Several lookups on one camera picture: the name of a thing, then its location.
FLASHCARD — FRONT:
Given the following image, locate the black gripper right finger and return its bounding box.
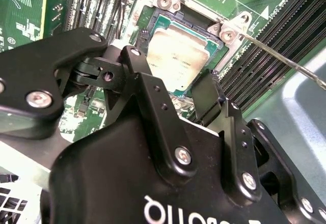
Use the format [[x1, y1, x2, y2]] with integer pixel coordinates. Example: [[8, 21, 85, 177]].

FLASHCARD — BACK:
[[191, 68, 326, 224]]

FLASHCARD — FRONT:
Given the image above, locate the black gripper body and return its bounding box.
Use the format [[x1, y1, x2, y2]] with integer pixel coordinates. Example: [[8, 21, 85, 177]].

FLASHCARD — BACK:
[[40, 118, 290, 224]]

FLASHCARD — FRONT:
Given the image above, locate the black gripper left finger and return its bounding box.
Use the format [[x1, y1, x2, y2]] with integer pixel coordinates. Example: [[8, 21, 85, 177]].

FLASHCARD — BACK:
[[0, 27, 198, 183]]

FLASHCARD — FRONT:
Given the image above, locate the thin metal locking lever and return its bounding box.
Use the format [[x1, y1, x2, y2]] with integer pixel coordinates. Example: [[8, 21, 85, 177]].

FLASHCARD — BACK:
[[238, 32, 326, 91]]

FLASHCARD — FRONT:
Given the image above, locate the silver CPU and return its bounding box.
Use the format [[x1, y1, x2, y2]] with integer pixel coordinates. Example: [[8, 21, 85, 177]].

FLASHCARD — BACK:
[[145, 14, 223, 99]]

